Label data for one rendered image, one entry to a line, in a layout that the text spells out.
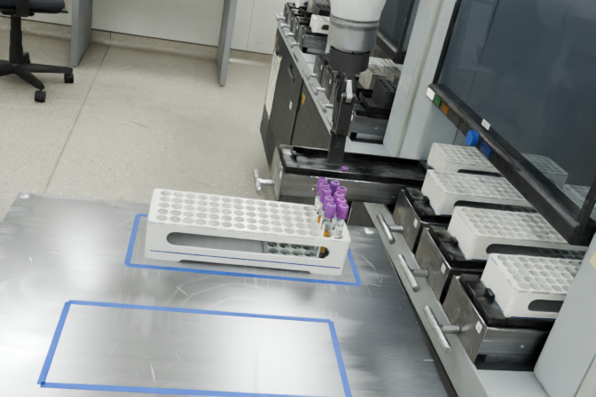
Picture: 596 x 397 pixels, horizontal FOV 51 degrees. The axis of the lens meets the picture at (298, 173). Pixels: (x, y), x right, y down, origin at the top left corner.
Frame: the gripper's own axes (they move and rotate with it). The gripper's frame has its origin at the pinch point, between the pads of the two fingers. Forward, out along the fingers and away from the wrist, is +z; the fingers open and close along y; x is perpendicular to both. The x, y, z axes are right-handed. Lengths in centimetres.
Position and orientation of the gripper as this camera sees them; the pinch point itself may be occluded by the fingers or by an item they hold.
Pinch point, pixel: (336, 146)
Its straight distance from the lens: 125.4
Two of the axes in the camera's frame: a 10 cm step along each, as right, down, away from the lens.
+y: -0.5, -4.6, 8.9
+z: -1.0, 8.9, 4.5
